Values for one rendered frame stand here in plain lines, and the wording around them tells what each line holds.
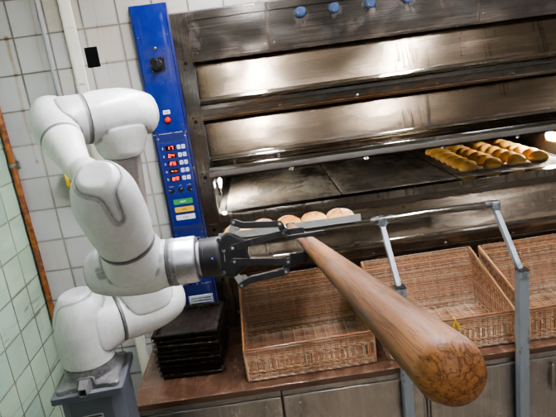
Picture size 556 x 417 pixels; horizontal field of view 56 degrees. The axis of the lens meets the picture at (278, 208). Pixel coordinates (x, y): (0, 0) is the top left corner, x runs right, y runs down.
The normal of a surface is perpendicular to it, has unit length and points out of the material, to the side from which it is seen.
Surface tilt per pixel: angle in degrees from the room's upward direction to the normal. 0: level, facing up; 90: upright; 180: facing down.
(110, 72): 90
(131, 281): 116
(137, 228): 109
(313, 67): 70
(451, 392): 83
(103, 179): 36
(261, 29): 91
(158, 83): 90
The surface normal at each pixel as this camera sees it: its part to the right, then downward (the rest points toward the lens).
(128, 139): 0.61, 0.39
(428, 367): -0.54, -0.18
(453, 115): 0.00, -0.08
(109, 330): 0.59, 0.09
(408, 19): 0.05, 0.25
